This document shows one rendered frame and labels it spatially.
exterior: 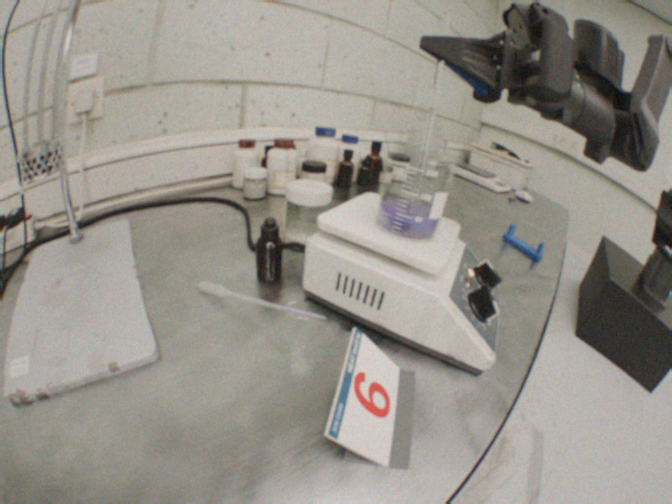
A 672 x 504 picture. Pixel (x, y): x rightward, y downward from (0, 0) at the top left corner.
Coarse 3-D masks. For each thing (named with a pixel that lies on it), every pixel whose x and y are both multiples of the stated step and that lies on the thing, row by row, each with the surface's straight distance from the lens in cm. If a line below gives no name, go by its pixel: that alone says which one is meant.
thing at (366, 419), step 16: (368, 352) 21; (368, 368) 20; (384, 368) 22; (352, 384) 18; (368, 384) 20; (384, 384) 22; (352, 400) 18; (368, 400) 19; (384, 400) 21; (352, 416) 18; (368, 416) 19; (384, 416) 21; (352, 432) 17; (368, 432) 19; (384, 432) 20; (368, 448) 18; (384, 448) 20
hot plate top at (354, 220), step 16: (336, 208) 28; (352, 208) 28; (368, 208) 29; (320, 224) 25; (336, 224) 24; (352, 224) 25; (368, 224) 25; (448, 224) 31; (352, 240) 24; (368, 240) 23; (384, 240) 23; (448, 240) 27; (400, 256) 22; (416, 256) 22; (432, 256) 23; (448, 256) 24; (432, 272) 22
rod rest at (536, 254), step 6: (510, 228) 63; (504, 234) 63; (510, 234) 64; (510, 240) 63; (516, 240) 63; (516, 246) 62; (522, 246) 62; (528, 246) 63; (540, 246) 60; (528, 252) 61; (534, 252) 61; (540, 252) 63; (534, 258) 61; (540, 258) 62
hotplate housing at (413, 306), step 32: (320, 256) 25; (352, 256) 24; (384, 256) 25; (320, 288) 27; (352, 288) 25; (384, 288) 24; (416, 288) 23; (448, 288) 24; (384, 320) 25; (416, 320) 24; (448, 320) 23; (448, 352) 26; (480, 352) 25
